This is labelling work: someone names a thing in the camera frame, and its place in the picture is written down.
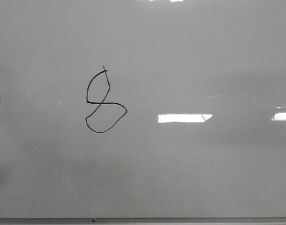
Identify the white whiteboard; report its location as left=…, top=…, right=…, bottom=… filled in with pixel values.
left=0, top=0, right=286, bottom=224

